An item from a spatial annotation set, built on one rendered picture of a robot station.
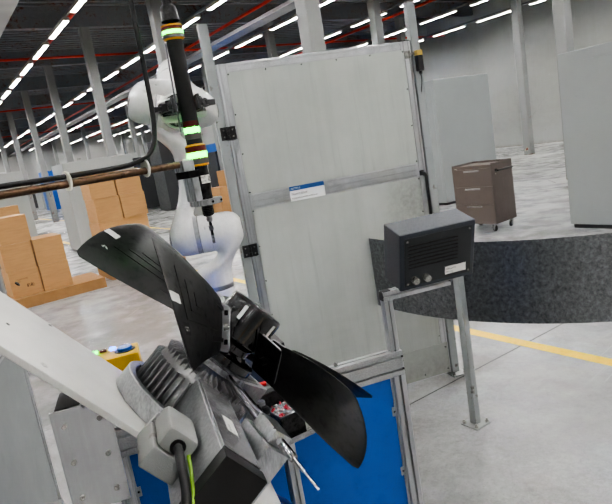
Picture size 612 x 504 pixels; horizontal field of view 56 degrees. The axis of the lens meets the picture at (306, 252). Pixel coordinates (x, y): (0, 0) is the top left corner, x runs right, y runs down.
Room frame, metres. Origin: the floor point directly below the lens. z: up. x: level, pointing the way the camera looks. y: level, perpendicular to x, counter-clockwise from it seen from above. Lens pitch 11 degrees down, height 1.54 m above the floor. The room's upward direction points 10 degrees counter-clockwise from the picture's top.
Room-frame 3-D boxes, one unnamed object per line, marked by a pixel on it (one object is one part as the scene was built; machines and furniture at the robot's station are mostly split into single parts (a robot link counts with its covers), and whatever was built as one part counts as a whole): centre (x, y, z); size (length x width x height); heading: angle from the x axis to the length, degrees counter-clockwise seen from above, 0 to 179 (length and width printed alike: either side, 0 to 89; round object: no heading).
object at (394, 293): (1.76, -0.32, 1.04); 0.24 x 0.03 x 0.03; 106
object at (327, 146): (3.23, -0.23, 1.10); 1.21 x 0.06 x 2.20; 106
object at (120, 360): (1.50, 0.57, 1.02); 0.16 x 0.10 x 0.11; 106
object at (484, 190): (7.73, -2.51, 0.45); 0.68 x 0.47 x 0.90; 36
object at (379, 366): (1.61, 0.19, 0.82); 0.90 x 0.04 x 0.08; 106
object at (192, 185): (1.23, 0.20, 1.49); 0.09 x 0.07 x 0.10; 141
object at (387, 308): (1.73, -0.22, 0.96); 0.03 x 0.03 x 0.20; 16
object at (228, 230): (1.83, 0.27, 1.25); 0.19 x 0.12 x 0.24; 98
